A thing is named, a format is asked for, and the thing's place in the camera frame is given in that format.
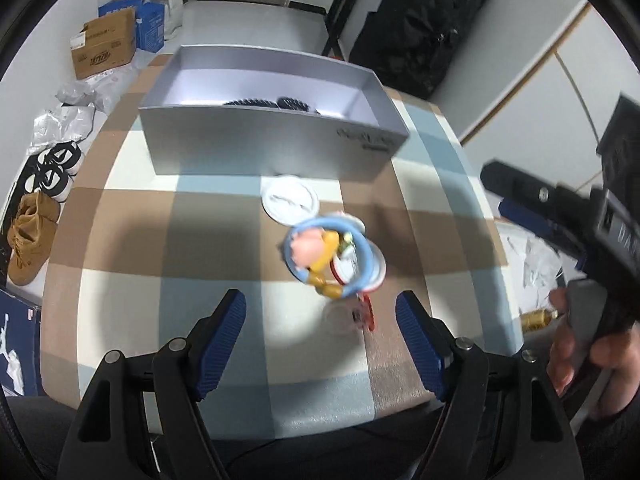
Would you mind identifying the tan suede boots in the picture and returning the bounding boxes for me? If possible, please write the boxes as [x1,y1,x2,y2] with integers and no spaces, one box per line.
[6,191,61,286]

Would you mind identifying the black beaded bracelet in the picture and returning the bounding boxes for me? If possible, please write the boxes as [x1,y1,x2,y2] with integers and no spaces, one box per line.
[221,95,321,116]

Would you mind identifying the white round pin badge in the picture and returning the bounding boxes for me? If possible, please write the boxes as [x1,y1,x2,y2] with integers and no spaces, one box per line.
[260,176,320,226]

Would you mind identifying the person's right hand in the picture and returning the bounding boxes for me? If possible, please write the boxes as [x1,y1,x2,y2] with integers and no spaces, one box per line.
[546,286,640,416]

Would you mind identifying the black metal rack frame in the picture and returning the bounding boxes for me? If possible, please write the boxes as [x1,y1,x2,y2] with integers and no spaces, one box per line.
[321,0,357,58]

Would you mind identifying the grey rectangular storage box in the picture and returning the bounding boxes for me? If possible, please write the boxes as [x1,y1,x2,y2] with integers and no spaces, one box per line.
[139,46,409,182]

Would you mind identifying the white round badge behind ring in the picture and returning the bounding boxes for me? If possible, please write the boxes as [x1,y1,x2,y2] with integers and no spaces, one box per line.
[328,210,366,233]

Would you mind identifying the plaid checkered table cloth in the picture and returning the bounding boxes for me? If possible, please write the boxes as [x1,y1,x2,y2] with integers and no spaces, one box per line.
[40,55,523,439]

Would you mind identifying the black backpack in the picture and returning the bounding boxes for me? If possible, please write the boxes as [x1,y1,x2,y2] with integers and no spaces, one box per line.
[348,0,487,100]

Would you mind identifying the blue cardboard box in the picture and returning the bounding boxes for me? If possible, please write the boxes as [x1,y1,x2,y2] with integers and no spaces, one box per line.
[98,0,165,53]

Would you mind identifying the white plastic mailer bags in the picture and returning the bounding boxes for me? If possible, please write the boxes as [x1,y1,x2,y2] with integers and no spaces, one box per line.
[28,63,140,155]

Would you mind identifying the light blue ring bangle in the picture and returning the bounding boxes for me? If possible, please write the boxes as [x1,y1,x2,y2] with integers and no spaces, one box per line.
[281,215,373,299]

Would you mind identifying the white round badge with red rim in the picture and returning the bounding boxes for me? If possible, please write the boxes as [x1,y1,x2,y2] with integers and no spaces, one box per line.
[330,243,387,294]

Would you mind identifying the navy jordan shoe box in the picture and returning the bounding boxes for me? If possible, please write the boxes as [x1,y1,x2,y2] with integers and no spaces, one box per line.
[0,289,44,396]

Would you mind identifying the black and white sneakers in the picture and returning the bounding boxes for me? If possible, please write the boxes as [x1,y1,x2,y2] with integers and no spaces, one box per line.
[23,141,85,203]

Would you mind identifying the red clear hair clip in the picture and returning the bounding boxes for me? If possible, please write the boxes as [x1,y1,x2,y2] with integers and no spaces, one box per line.
[323,295,375,335]

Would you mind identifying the gold perfume bottle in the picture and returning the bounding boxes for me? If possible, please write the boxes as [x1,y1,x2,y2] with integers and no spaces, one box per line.
[520,309,559,334]

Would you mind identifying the brown cardboard box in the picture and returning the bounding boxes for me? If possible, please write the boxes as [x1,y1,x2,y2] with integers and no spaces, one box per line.
[70,8,136,79]

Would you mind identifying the pink and yellow bangle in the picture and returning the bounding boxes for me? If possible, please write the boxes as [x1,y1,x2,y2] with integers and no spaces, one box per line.
[290,228,343,299]

